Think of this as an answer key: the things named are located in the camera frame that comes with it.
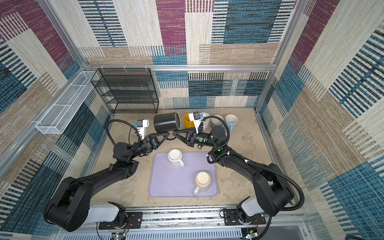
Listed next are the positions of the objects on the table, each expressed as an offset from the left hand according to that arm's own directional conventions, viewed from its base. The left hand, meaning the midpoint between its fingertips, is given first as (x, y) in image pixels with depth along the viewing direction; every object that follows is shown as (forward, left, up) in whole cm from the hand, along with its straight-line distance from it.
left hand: (168, 135), depth 66 cm
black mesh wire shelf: (+51, +36, -15) cm, 65 cm away
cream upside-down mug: (-12, -15, -23) cm, 30 cm away
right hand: (0, -2, -1) cm, 2 cm away
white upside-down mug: (+3, 0, -25) cm, 25 cm away
